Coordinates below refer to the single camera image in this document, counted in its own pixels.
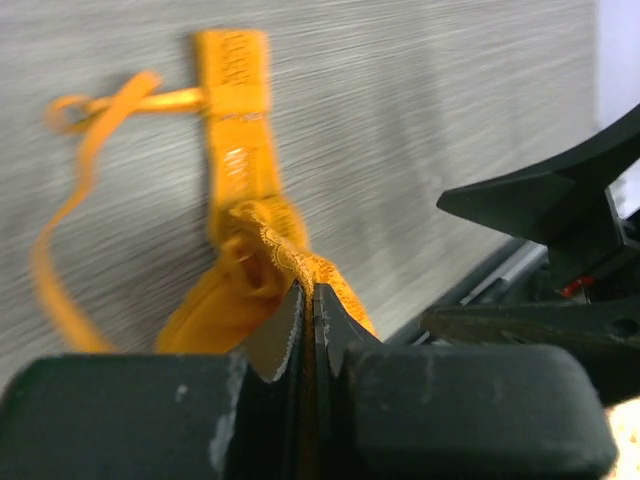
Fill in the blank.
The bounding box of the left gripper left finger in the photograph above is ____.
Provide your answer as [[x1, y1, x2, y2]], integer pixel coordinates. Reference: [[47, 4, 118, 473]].
[[1, 286, 305, 479]]

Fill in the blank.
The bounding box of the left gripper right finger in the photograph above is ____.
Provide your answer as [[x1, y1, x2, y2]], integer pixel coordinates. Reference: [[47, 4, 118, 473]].
[[313, 285, 617, 479]]

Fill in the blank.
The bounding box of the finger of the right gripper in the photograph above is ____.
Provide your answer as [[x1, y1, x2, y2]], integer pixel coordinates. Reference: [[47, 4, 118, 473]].
[[421, 296, 639, 405], [437, 109, 639, 285]]

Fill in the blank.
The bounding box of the orange lace bra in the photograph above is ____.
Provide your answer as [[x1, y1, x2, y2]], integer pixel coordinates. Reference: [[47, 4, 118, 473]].
[[31, 29, 373, 353]]

